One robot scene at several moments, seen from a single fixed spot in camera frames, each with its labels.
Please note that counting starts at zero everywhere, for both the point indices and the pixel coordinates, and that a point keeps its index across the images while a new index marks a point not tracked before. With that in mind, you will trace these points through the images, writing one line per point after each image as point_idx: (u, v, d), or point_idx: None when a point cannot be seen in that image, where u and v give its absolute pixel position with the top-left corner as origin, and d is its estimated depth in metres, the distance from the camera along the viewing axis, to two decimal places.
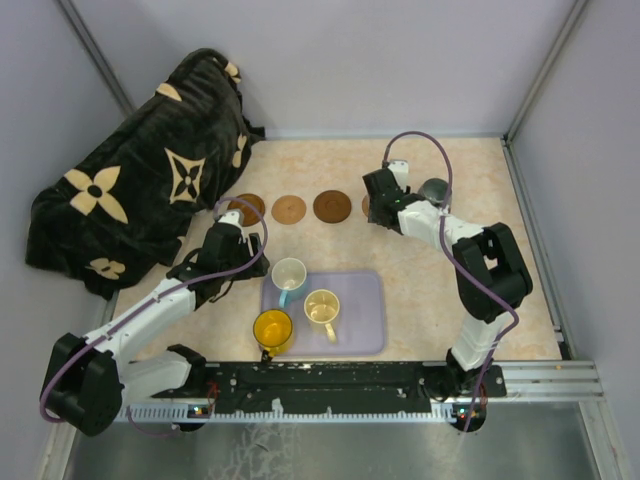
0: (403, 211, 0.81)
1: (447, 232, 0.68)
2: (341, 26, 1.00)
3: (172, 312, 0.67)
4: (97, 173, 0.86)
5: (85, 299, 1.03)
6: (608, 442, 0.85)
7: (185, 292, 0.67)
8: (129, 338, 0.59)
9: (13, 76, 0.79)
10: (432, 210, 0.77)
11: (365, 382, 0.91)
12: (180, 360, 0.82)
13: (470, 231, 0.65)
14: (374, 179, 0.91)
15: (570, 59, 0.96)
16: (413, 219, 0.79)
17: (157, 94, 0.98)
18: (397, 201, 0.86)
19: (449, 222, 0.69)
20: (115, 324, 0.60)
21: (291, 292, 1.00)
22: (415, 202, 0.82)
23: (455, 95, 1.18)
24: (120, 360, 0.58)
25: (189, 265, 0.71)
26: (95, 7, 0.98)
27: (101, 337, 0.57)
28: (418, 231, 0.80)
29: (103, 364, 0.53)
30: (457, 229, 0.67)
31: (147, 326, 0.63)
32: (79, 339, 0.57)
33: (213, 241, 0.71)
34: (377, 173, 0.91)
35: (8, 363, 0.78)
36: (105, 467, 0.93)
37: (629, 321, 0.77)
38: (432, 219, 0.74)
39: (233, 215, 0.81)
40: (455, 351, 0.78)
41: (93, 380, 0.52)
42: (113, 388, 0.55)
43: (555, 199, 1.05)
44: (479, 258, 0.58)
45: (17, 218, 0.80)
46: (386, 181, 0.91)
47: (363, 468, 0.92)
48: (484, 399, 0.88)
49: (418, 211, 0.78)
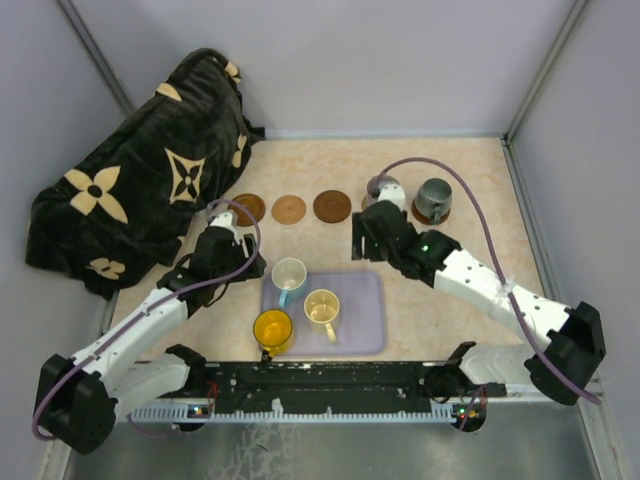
0: (443, 271, 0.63)
1: (525, 317, 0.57)
2: (341, 27, 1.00)
3: (164, 323, 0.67)
4: (97, 173, 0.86)
5: (85, 299, 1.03)
6: (608, 441, 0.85)
7: (176, 302, 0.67)
8: (118, 356, 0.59)
9: (13, 75, 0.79)
10: (483, 272, 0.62)
11: (365, 382, 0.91)
12: (178, 363, 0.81)
13: (554, 316, 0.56)
14: (381, 222, 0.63)
15: (570, 59, 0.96)
16: (464, 285, 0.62)
17: (157, 94, 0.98)
18: (424, 250, 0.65)
19: (518, 297, 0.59)
20: (103, 343, 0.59)
21: (291, 292, 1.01)
22: (454, 255, 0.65)
23: (455, 95, 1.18)
24: (108, 380, 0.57)
25: (180, 273, 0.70)
26: (94, 7, 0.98)
27: (89, 358, 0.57)
28: (466, 293, 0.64)
29: (91, 385, 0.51)
30: (536, 313, 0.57)
31: (137, 343, 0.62)
32: (67, 360, 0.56)
33: (205, 247, 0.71)
34: (383, 213, 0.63)
35: (9, 362, 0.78)
36: (105, 467, 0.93)
37: (629, 322, 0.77)
38: (498, 290, 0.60)
39: (226, 216, 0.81)
40: (465, 370, 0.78)
41: (83, 403, 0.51)
42: (106, 407, 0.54)
43: (555, 198, 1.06)
44: (576, 357, 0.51)
45: (17, 218, 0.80)
46: (396, 219, 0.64)
47: (363, 467, 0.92)
48: (484, 399, 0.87)
49: (467, 275, 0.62)
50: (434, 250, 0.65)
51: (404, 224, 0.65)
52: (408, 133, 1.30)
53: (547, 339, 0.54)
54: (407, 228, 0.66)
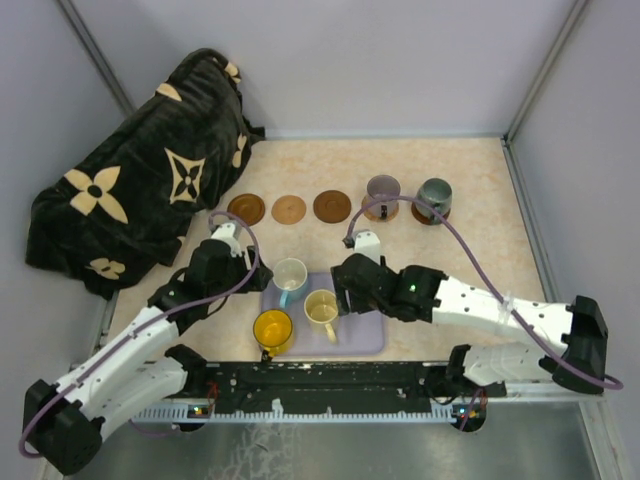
0: (439, 306, 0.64)
1: (537, 330, 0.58)
2: (341, 27, 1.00)
3: (153, 344, 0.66)
4: (97, 173, 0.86)
5: (85, 299, 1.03)
6: (608, 441, 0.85)
7: (164, 323, 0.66)
8: (101, 383, 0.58)
9: (14, 75, 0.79)
10: (480, 297, 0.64)
11: (365, 382, 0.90)
12: (175, 369, 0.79)
13: (559, 320, 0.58)
14: (359, 279, 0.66)
15: (570, 59, 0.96)
16: (464, 314, 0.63)
17: (157, 94, 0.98)
18: (413, 290, 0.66)
19: (520, 310, 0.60)
20: (88, 369, 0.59)
21: (291, 293, 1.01)
22: (446, 285, 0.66)
23: (455, 95, 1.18)
24: (91, 408, 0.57)
25: (172, 289, 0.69)
26: (95, 7, 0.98)
27: (71, 385, 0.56)
28: (466, 321, 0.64)
29: (73, 416, 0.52)
30: (544, 321, 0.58)
31: (123, 368, 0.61)
32: (49, 386, 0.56)
33: (199, 263, 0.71)
34: (358, 268, 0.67)
35: (11, 361, 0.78)
36: (105, 466, 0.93)
37: (629, 321, 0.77)
38: (500, 310, 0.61)
39: (229, 226, 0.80)
40: (469, 375, 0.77)
41: (65, 433, 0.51)
42: (91, 432, 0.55)
43: (555, 198, 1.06)
44: (595, 354, 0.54)
45: (17, 218, 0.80)
46: (371, 271, 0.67)
47: (363, 467, 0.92)
48: (484, 400, 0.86)
49: (463, 305, 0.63)
50: (423, 289, 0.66)
51: (381, 271, 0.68)
52: (408, 133, 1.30)
53: (562, 344, 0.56)
54: (384, 274, 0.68)
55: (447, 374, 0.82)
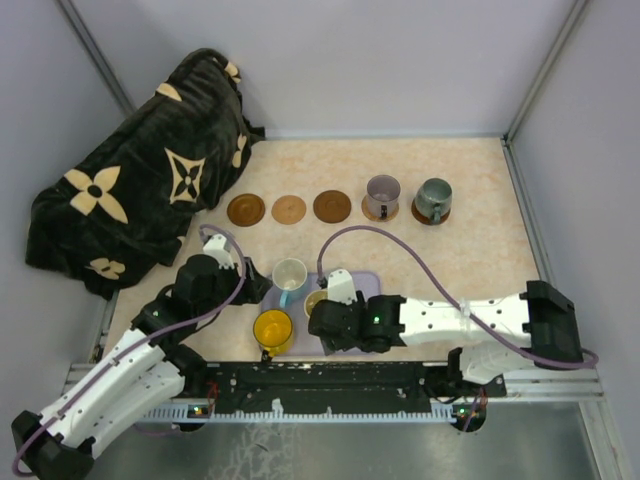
0: (407, 329, 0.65)
1: (497, 327, 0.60)
2: (341, 26, 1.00)
3: (138, 369, 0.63)
4: (97, 173, 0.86)
5: (85, 299, 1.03)
6: (608, 441, 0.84)
7: (146, 347, 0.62)
8: (82, 415, 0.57)
9: (13, 75, 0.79)
10: (440, 311, 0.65)
11: (365, 382, 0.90)
12: (170, 377, 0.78)
13: (517, 312, 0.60)
14: (327, 327, 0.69)
15: (570, 59, 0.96)
16: (430, 332, 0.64)
17: (157, 94, 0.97)
18: (377, 321, 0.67)
19: (477, 311, 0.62)
20: (70, 401, 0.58)
21: (291, 293, 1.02)
22: (408, 306, 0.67)
23: (455, 94, 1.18)
24: (76, 437, 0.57)
25: (156, 309, 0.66)
26: (95, 7, 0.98)
27: (53, 418, 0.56)
28: (434, 336, 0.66)
29: (55, 448, 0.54)
30: (503, 316, 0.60)
31: (106, 396, 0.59)
32: (34, 418, 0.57)
33: (184, 282, 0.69)
34: (323, 313, 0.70)
35: (10, 362, 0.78)
36: (106, 466, 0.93)
37: (628, 321, 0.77)
38: (460, 319, 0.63)
39: (220, 238, 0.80)
40: (468, 378, 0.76)
41: (49, 464, 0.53)
42: (79, 458, 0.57)
43: (555, 198, 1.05)
44: (559, 335, 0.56)
45: (17, 218, 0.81)
46: (338, 312, 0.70)
47: (363, 467, 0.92)
48: (484, 400, 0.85)
49: (428, 324, 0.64)
50: (387, 317, 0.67)
51: (346, 311, 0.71)
52: (408, 133, 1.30)
53: (525, 334, 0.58)
54: (350, 313, 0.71)
55: (449, 380, 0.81)
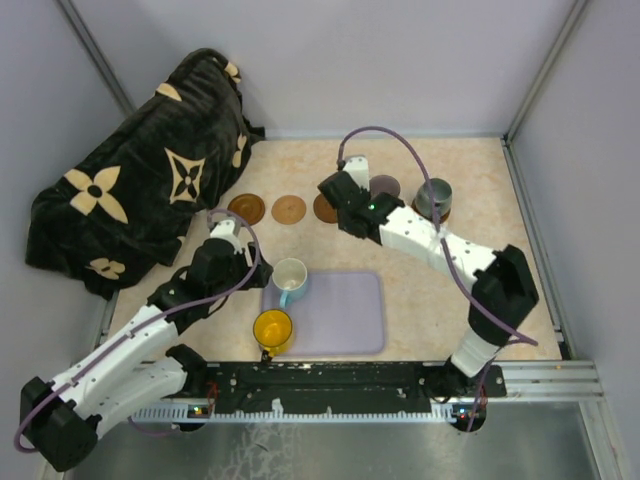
0: (387, 225, 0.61)
1: (455, 261, 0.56)
2: (340, 27, 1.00)
3: (151, 345, 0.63)
4: (97, 173, 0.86)
5: (85, 299, 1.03)
6: (608, 441, 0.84)
7: (162, 324, 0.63)
8: (95, 384, 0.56)
9: (13, 75, 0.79)
10: (423, 225, 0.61)
11: (365, 382, 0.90)
12: (173, 370, 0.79)
13: (481, 259, 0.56)
14: (332, 189, 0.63)
15: (570, 58, 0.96)
16: (404, 238, 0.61)
17: (157, 94, 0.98)
18: (372, 208, 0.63)
19: (450, 242, 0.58)
20: (83, 368, 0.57)
21: (291, 293, 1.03)
22: (398, 211, 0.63)
23: (455, 95, 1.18)
24: (85, 407, 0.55)
25: (172, 288, 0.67)
26: (95, 7, 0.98)
27: (66, 384, 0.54)
28: (406, 246, 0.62)
29: (66, 415, 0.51)
30: (467, 256, 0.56)
31: (119, 368, 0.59)
32: (45, 384, 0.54)
33: (201, 263, 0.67)
34: (334, 178, 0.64)
35: (10, 361, 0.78)
36: (105, 468, 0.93)
37: (628, 321, 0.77)
38: (432, 240, 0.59)
39: (228, 225, 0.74)
40: (457, 361, 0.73)
41: (59, 431, 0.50)
42: (86, 430, 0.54)
43: (555, 197, 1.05)
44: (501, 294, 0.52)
45: (17, 218, 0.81)
46: (346, 185, 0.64)
47: (363, 467, 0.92)
48: (484, 399, 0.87)
49: (408, 228, 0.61)
50: (382, 208, 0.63)
51: (354, 190, 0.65)
52: (407, 134, 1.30)
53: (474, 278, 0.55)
54: (358, 194, 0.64)
55: (452, 382, 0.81)
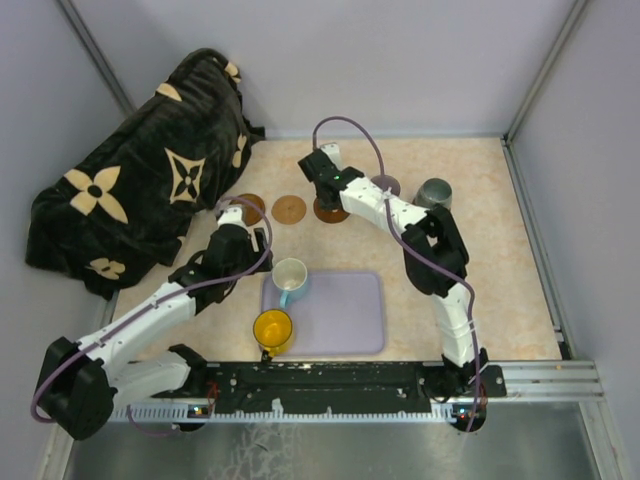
0: (345, 190, 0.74)
1: (394, 217, 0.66)
2: (341, 27, 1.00)
3: (172, 317, 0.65)
4: (97, 173, 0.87)
5: (85, 299, 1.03)
6: (608, 441, 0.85)
7: (185, 296, 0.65)
8: (122, 346, 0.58)
9: (13, 75, 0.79)
10: (374, 190, 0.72)
11: (365, 382, 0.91)
12: (178, 363, 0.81)
13: (414, 215, 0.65)
14: (308, 164, 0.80)
15: (570, 57, 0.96)
16: (357, 200, 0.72)
17: (157, 95, 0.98)
18: (337, 179, 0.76)
19: (392, 204, 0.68)
20: (110, 331, 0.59)
21: (291, 293, 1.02)
22: (359, 179, 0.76)
23: (455, 95, 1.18)
24: (110, 369, 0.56)
25: (192, 268, 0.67)
26: (95, 7, 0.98)
27: (94, 344, 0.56)
28: (361, 209, 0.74)
29: (92, 373, 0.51)
30: (403, 214, 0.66)
31: (143, 334, 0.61)
32: (72, 344, 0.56)
33: (218, 245, 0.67)
34: (311, 156, 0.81)
35: (10, 361, 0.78)
36: (104, 468, 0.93)
37: (628, 321, 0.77)
38: (378, 202, 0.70)
39: (235, 212, 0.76)
40: (446, 352, 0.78)
41: (84, 389, 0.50)
42: (105, 395, 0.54)
43: (555, 197, 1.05)
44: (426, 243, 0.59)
45: (17, 217, 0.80)
46: (321, 161, 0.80)
47: (363, 467, 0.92)
48: (484, 399, 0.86)
49: (360, 191, 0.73)
50: (345, 179, 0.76)
51: (327, 165, 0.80)
52: (407, 134, 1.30)
53: None
54: (329, 169, 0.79)
55: (451, 381, 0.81)
